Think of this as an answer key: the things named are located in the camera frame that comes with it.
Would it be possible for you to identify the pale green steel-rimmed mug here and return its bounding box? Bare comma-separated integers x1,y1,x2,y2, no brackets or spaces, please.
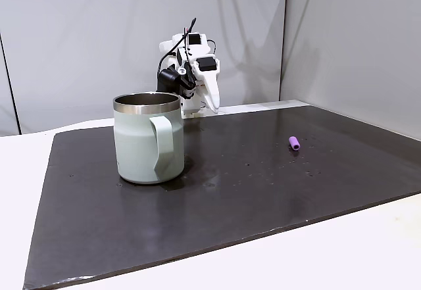
112,92,185,185

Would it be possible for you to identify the black table mat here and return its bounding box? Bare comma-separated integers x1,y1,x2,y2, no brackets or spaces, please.
22,105,421,290

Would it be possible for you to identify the black camera cable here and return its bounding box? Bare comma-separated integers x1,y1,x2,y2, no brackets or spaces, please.
159,17,197,74

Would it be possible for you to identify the black gripper-mounted camera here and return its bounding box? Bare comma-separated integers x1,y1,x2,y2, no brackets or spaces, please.
157,68,195,99

